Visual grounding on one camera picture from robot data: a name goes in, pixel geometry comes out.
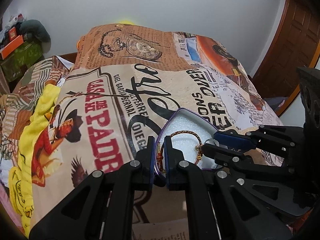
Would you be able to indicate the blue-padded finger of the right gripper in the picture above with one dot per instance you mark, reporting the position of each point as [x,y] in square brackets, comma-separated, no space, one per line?
[278,140]

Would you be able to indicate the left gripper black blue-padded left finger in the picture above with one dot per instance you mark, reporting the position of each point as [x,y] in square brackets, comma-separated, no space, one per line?
[101,207]

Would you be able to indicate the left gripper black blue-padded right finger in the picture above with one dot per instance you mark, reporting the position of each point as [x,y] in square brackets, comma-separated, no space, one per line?
[217,206]

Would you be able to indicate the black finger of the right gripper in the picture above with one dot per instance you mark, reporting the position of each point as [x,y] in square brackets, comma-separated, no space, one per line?
[244,163]

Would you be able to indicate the purple heart-shaped tin box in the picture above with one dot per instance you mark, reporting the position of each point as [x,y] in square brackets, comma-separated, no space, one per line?
[188,132]

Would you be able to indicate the white sliding wardrobe door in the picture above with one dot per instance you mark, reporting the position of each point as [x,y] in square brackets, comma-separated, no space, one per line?
[303,113]

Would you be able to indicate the yellow cloth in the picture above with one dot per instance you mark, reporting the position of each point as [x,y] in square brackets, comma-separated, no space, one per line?
[20,184]

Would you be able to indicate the brown wooden door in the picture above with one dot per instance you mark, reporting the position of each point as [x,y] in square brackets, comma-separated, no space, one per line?
[293,46]

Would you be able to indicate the printed newspaper-pattern blanket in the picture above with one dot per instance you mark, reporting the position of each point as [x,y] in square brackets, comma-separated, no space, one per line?
[126,83]

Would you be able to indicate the striped patchwork quilt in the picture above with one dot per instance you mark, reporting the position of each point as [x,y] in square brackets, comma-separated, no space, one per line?
[18,106]

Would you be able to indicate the green patterned cloth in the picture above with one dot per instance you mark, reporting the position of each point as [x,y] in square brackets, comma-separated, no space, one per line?
[22,58]

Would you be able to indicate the yellow round object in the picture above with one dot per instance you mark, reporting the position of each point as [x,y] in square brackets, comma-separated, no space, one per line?
[126,22]

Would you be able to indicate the orange box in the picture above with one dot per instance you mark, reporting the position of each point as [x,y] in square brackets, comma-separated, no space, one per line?
[9,48]

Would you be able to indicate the grey plush pillow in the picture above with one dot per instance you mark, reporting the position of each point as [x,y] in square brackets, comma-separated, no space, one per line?
[34,29]

